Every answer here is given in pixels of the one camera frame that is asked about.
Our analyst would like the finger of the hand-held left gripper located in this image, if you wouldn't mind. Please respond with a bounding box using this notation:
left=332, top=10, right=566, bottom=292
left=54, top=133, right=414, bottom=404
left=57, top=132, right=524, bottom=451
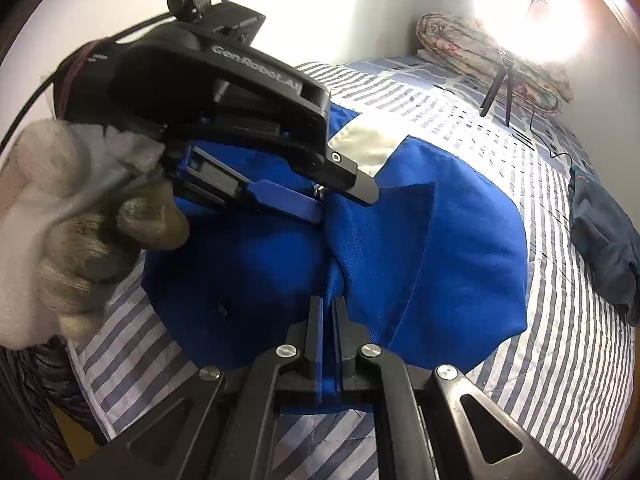
left=304, top=139, right=380, bottom=207
left=167, top=145, right=324, bottom=225

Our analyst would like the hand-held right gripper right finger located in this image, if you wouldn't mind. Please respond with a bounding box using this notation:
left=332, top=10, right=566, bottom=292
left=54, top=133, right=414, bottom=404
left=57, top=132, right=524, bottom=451
left=331, top=296, right=576, bottom=480

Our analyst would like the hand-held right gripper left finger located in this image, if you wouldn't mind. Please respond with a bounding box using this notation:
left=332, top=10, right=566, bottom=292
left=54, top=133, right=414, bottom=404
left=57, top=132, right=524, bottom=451
left=65, top=296, right=326, bottom=480

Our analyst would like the beige and blue jacket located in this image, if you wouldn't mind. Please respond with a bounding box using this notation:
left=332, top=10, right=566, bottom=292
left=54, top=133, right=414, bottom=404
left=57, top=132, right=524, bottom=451
left=140, top=102, right=531, bottom=416

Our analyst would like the person's left hand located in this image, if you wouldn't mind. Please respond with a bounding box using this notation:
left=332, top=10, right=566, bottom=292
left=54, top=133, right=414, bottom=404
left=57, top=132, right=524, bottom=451
left=0, top=117, right=192, bottom=349

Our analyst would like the blue checkered bed sheet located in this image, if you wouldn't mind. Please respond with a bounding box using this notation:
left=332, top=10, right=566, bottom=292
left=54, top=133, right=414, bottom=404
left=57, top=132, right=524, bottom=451
left=340, top=52, right=601, bottom=176

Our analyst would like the folded floral quilt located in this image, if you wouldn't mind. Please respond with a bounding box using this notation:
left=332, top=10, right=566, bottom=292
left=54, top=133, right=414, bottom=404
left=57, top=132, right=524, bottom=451
left=416, top=12, right=573, bottom=113

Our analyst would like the black tripod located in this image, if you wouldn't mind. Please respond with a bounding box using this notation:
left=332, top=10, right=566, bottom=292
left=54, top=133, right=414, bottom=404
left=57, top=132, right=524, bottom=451
left=480, top=50, right=518, bottom=126

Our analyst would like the blue striped bed sheet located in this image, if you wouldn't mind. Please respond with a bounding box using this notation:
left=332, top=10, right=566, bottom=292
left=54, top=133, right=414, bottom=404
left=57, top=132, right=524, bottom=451
left=65, top=60, right=640, bottom=480

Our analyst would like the dark blue cloth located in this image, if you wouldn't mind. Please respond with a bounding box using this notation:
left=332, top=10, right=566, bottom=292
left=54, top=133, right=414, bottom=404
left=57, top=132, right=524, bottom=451
left=567, top=164, right=640, bottom=326

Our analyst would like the dark striped garment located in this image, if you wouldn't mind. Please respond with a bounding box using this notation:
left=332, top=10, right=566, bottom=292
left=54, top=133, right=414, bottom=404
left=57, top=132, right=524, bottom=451
left=0, top=340, right=108, bottom=461

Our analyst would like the pink cloth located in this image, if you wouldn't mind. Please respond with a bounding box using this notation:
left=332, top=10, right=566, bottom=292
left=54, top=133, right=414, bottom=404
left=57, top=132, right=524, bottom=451
left=12, top=437, right=68, bottom=480

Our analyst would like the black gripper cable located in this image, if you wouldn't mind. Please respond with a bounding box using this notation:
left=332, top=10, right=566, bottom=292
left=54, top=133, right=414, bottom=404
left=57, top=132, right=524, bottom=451
left=0, top=0, right=231, bottom=153

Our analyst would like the black ring light cable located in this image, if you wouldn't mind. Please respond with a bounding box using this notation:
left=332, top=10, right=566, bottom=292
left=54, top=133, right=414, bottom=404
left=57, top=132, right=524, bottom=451
left=515, top=104, right=593, bottom=173

